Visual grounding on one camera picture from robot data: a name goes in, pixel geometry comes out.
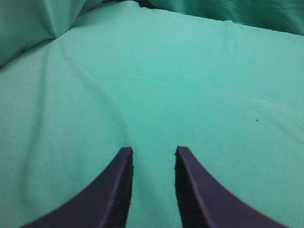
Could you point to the green backdrop curtain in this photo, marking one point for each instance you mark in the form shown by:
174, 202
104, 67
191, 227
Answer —
25, 23

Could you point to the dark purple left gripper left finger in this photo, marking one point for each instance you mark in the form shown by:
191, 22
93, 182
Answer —
104, 203

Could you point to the green table cloth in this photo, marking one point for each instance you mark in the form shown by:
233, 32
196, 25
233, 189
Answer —
154, 80

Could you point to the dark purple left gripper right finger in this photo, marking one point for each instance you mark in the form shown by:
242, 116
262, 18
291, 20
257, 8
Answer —
204, 203

